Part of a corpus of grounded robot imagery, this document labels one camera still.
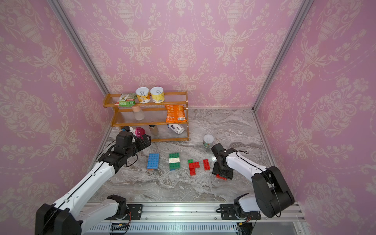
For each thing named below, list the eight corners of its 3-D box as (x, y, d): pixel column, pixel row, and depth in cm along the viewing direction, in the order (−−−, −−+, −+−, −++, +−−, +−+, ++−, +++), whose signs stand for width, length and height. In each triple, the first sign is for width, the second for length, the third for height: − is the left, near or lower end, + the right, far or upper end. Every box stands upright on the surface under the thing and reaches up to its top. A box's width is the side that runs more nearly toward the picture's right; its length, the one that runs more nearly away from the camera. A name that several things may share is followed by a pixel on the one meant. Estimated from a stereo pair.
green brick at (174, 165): (169, 169, 90) (168, 167, 88) (170, 165, 92) (169, 162, 90) (180, 169, 90) (179, 167, 88) (180, 165, 92) (180, 162, 90)
